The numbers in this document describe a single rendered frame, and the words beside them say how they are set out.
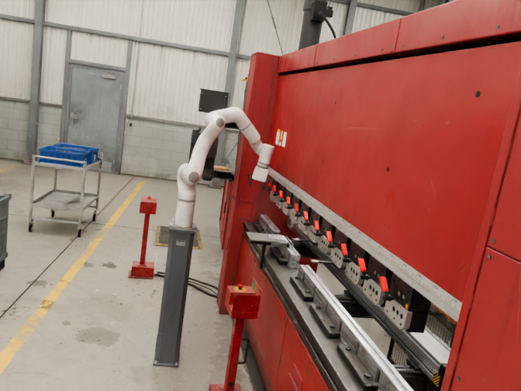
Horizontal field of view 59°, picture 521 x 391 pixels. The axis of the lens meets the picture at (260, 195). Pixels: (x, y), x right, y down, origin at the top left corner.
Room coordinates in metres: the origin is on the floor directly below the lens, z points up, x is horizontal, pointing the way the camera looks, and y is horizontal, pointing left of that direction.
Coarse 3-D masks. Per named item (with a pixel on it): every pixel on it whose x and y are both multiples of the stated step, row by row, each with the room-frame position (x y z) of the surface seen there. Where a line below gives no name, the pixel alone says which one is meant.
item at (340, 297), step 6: (336, 294) 2.61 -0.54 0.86; (342, 294) 2.62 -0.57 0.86; (348, 294) 2.58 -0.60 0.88; (342, 300) 2.57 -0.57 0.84; (348, 300) 2.58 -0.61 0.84; (354, 300) 2.60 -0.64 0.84; (348, 306) 2.58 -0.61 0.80; (354, 306) 2.59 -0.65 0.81; (360, 306) 2.60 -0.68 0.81; (348, 312) 2.58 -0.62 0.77; (354, 312) 2.59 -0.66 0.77; (360, 312) 2.60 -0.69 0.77; (366, 312) 2.61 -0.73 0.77; (372, 318) 2.61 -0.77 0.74
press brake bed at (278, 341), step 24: (240, 264) 3.81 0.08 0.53; (264, 264) 3.05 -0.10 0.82; (264, 288) 2.95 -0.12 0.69; (264, 312) 2.86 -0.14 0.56; (288, 312) 2.40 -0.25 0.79; (264, 336) 2.77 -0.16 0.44; (288, 336) 2.33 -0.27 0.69; (264, 360) 2.69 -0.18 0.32; (288, 360) 2.27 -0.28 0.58; (312, 360) 1.98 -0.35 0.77; (264, 384) 2.76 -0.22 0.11; (288, 384) 2.21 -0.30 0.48; (312, 384) 1.92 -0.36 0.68
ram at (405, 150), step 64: (384, 64) 2.08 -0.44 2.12; (448, 64) 1.61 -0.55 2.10; (512, 64) 1.31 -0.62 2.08; (320, 128) 2.73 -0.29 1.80; (384, 128) 1.96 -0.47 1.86; (448, 128) 1.53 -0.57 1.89; (320, 192) 2.55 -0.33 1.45; (384, 192) 1.85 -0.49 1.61; (448, 192) 1.46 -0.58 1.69; (448, 256) 1.39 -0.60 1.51
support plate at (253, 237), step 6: (252, 234) 3.11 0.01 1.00; (258, 234) 3.14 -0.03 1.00; (264, 234) 3.16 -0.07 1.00; (270, 234) 3.18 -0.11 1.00; (276, 234) 3.21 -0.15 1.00; (252, 240) 2.99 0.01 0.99; (258, 240) 3.00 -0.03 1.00; (264, 240) 3.01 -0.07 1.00; (270, 240) 3.02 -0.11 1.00; (282, 240) 3.07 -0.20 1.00
